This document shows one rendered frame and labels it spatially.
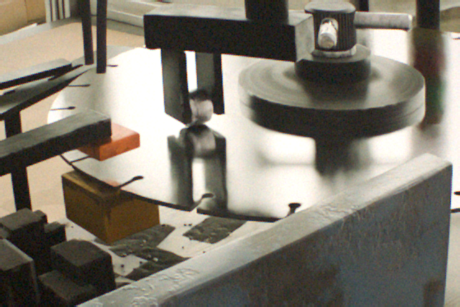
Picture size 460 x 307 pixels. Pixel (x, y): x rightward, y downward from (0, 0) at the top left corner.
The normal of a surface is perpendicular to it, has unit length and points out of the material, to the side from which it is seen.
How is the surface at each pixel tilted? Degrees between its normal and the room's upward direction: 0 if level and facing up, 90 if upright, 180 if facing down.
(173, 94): 90
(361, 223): 90
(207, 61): 90
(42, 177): 0
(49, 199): 0
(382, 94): 5
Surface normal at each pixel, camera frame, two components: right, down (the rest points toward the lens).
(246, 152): -0.06, -0.91
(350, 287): 0.63, 0.29
